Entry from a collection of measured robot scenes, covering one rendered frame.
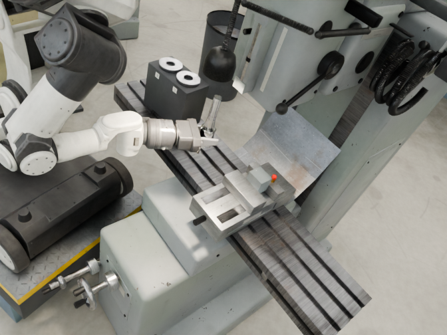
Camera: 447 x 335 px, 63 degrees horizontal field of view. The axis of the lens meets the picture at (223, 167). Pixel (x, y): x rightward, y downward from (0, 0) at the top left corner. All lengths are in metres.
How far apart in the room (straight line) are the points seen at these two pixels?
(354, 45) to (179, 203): 0.75
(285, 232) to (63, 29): 0.88
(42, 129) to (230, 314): 1.28
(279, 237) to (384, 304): 1.40
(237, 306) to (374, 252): 1.21
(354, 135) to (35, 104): 1.01
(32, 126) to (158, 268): 0.65
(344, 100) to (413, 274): 1.72
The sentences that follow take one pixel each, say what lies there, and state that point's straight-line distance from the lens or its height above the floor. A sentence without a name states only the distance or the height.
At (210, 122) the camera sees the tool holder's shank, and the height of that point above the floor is 1.19.
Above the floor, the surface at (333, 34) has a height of 1.58.
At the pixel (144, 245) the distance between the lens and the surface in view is 1.33.
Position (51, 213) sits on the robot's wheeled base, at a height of 0.59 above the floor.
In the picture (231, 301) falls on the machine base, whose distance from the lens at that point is 1.87.
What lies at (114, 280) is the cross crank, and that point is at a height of 0.64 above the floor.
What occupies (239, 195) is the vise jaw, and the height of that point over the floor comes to 1.00.
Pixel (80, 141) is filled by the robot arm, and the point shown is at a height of 1.16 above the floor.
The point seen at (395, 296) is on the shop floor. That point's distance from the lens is 2.63.
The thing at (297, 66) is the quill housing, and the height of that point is 1.46.
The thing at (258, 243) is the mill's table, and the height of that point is 0.91.
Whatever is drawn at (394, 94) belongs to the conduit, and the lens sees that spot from 1.07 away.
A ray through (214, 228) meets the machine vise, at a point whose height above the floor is 0.96.
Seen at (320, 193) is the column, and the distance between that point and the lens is 1.54.
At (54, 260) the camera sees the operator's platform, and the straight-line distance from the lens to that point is 1.66.
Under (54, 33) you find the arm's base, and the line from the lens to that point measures 0.78.
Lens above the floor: 1.84
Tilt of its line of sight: 44 degrees down
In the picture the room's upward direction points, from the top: 20 degrees clockwise
